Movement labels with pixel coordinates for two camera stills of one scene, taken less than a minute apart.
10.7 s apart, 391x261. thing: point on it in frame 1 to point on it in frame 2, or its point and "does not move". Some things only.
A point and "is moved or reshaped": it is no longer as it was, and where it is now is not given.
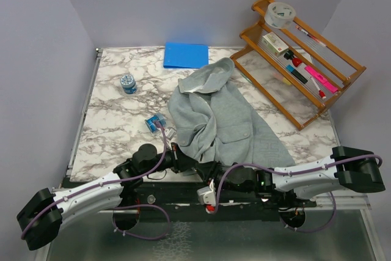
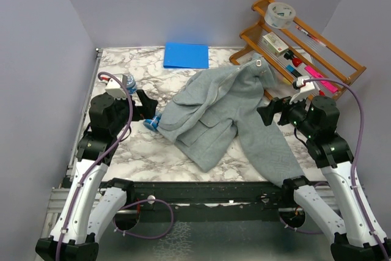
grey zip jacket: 213,124 is moved or reshaped
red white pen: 310,35 does not move
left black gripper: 181,162 to 147,110
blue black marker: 294,72 does not move
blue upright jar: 128,84 does not move
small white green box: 274,44 does not move
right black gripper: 211,170 to 276,105
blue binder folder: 191,55 does not move
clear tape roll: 278,14 does not move
